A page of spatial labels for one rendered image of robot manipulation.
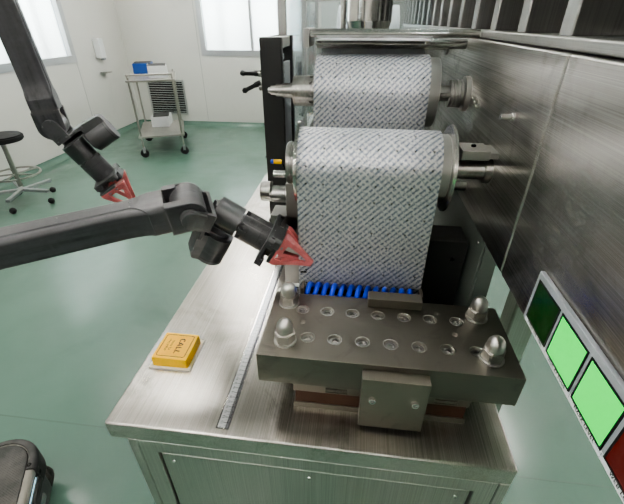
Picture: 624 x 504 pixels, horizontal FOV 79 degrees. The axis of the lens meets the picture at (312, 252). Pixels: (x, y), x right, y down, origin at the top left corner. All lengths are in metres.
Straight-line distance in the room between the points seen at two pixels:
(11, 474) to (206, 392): 1.03
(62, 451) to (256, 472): 1.31
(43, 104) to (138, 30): 5.98
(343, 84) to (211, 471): 0.78
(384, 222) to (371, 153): 0.12
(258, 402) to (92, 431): 1.33
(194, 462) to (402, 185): 0.60
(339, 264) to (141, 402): 0.43
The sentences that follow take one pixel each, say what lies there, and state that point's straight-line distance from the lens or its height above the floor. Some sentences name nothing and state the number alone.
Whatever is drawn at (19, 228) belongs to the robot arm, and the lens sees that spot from 0.72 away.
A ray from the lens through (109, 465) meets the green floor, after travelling 1.86.
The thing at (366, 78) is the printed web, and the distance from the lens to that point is 0.85.
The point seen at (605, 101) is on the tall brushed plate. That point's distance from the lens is 0.47.
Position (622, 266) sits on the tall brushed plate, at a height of 1.29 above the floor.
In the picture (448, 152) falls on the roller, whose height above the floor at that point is 1.29.
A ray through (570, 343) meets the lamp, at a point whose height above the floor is 1.20.
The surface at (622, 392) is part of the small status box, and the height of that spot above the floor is 1.22.
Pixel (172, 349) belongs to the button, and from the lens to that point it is 0.81.
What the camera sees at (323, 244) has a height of 1.12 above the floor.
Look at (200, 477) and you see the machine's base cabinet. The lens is 0.83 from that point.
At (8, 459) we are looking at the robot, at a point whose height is 0.24.
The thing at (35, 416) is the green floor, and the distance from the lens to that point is 2.16.
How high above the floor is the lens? 1.47
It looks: 32 degrees down
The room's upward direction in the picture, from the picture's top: straight up
